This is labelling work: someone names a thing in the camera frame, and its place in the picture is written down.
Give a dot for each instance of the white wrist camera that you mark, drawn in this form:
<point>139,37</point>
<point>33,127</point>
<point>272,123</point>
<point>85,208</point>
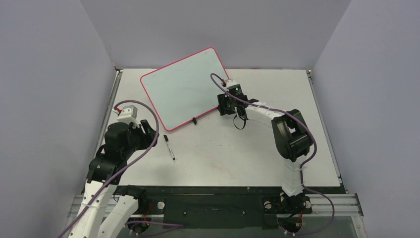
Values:
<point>128,114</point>
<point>227,83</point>

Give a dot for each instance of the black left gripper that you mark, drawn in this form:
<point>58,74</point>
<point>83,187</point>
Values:
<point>148,136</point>

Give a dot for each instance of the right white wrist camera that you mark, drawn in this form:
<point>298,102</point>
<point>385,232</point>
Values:
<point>227,83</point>

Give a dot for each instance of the black whiteboard marker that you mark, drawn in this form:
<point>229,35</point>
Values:
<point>169,148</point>

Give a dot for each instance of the aluminium table frame rail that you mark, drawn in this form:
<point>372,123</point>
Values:
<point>159,205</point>

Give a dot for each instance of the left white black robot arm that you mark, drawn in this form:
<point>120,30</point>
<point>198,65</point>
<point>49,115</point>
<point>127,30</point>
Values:
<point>122,139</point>

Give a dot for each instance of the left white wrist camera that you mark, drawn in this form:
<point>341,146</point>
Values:
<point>128,114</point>

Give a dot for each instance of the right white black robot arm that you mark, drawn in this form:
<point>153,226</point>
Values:
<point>290,137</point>

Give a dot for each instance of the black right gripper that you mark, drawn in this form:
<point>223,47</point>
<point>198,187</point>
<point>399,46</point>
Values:
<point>224,104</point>

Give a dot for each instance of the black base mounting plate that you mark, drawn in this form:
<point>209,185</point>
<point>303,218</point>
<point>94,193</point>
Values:
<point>220,219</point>

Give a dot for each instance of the pink-framed whiteboard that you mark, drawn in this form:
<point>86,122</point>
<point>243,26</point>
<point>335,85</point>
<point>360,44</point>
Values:
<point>183,90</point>

